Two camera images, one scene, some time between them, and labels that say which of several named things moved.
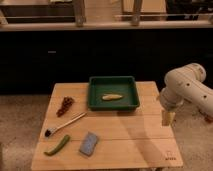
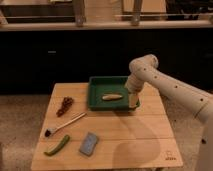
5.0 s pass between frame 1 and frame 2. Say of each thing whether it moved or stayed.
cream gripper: moved
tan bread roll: stayed
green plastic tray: stayed
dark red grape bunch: stayed
